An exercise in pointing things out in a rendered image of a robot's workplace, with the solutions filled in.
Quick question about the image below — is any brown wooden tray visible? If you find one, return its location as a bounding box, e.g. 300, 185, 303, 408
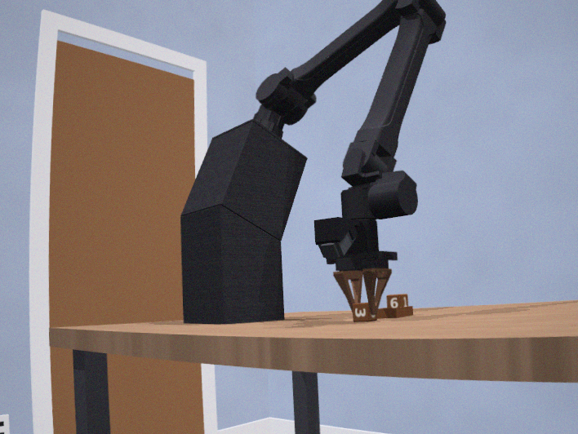
377, 306, 413, 319

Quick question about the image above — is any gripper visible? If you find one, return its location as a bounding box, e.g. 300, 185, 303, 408
327, 251, 398, 315

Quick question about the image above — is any brown wooden number cube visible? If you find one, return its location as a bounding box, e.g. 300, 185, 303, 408
387, 294, 408, 308
353, 303, 377, 322

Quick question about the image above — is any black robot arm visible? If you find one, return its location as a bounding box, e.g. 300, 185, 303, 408
253, 0, 446, 259

